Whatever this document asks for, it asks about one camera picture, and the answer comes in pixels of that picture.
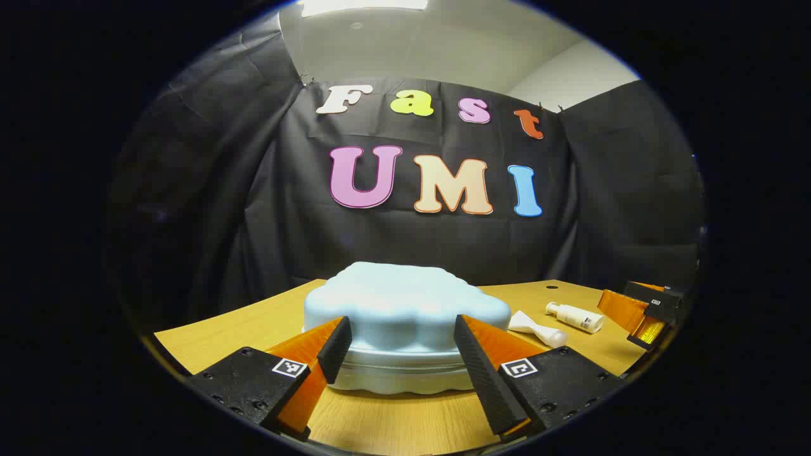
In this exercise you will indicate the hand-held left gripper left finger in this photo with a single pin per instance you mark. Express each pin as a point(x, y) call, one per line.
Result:
point(336, 351)

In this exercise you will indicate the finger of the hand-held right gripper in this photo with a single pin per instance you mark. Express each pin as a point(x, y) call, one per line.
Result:
point(652, 290)
point(624, 310)

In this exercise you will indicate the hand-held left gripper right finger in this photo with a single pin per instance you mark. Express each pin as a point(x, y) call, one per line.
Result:
point(478, 373)

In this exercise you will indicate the white pump bottle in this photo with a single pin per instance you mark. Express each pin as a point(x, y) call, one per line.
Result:
point(580, 318)

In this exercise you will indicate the white squeeze tube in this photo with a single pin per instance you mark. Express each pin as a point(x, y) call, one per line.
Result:
point(538, 328)

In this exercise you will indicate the light blue suitcase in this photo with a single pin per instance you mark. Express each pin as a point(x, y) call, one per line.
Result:
point(405, 304)

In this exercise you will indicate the ceiling light panel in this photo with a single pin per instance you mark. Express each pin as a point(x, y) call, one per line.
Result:
point(364, 6)

